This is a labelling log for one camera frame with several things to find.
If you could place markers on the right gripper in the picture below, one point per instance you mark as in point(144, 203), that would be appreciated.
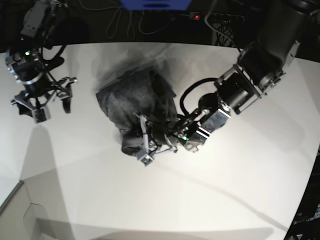
point(30, 69)

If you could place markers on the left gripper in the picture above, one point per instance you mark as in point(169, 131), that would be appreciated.
point(157, 136)

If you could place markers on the grey t-shirt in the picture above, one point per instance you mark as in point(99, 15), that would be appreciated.
point(136, 92)

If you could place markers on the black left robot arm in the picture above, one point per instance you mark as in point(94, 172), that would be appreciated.
point(208, 103)

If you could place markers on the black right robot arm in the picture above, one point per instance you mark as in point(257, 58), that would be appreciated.
point(38, 25)

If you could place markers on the black power strip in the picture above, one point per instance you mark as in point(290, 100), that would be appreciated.
point(217, 17)

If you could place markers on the blue box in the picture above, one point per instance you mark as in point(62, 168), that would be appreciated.
point(143, 5)

